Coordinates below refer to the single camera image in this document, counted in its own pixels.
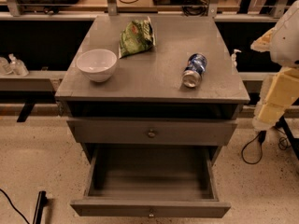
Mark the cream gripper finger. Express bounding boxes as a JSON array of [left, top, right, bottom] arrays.
[[250, 28, 275, 52], [252, 67, 299, 131]]

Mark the blue pepsi can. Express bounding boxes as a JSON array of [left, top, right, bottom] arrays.
[[182, 53, 207, 88]]

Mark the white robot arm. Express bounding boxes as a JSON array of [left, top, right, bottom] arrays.
[[250, 0, 299, 131]]

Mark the grey drawer cabinet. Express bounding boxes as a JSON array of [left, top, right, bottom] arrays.
[[56, 15, 249, 158]]

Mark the open grey middle drawer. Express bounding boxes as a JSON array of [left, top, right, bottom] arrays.
[[71, 145, 231, 218]]

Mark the closed grey top drawer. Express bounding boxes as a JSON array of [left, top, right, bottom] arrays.
[[67, 118, 236, 146]]

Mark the white pump bottle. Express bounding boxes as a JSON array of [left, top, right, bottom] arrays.
[[231, 49, 242, 67]]

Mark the green chip bag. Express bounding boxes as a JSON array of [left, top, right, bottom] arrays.
[[119, 17, 156, 59]]

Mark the white ceramic bowl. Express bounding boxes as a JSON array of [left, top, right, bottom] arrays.
[[76, 49, 118, 82]]

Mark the clear sanitizer bottle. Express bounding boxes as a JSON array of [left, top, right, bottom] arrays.
[[8, 53, 29, 77]]

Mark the clear plastic bottle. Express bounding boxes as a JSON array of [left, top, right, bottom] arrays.
[[0, 57, 12, 75]]

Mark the black floor stand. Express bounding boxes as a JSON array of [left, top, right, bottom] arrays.
[[33, 190, 48, 224]]

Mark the black floor cable right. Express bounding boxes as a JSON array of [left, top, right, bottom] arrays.
[[240, 126, 292, 165]]

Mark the black floor cable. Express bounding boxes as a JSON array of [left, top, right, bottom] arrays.
[[240, 126, 292, 165], [0, 188, 31, 224]]

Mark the black floor cable left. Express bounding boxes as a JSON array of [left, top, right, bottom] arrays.
[[0, 188, 31, 224]]

